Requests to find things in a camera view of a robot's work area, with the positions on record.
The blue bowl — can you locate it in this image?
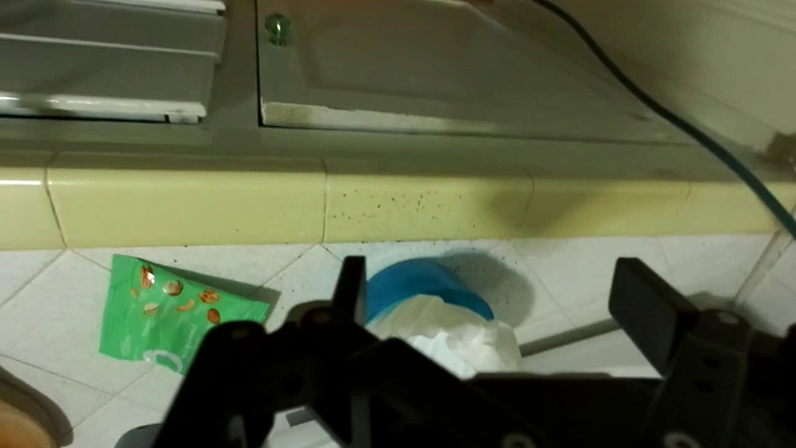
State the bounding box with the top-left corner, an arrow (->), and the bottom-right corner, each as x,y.
364,257 -> 498,328

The metal cabinet knob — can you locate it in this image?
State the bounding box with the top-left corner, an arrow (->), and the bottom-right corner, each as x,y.
265,13 -> 296,47

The white panelled door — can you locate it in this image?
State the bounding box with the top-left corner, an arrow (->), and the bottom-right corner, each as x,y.
569,0 -> 796,159

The white cupcake liner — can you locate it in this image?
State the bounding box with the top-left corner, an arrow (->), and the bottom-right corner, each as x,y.
369,293 -> 527,382

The green seed packet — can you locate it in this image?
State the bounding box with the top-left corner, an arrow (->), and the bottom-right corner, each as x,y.
97,252 -> 284,377

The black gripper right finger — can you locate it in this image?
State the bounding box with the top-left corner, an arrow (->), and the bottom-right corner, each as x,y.
613,257 -> 796,448

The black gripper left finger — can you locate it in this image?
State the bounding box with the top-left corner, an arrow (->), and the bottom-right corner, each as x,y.
151,253 -> 469,448

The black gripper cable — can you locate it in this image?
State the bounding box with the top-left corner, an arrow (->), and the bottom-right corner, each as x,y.
532,0 -> 796,243

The white lower cabinet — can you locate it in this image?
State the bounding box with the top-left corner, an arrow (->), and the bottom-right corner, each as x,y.
0,0 -> 782,182

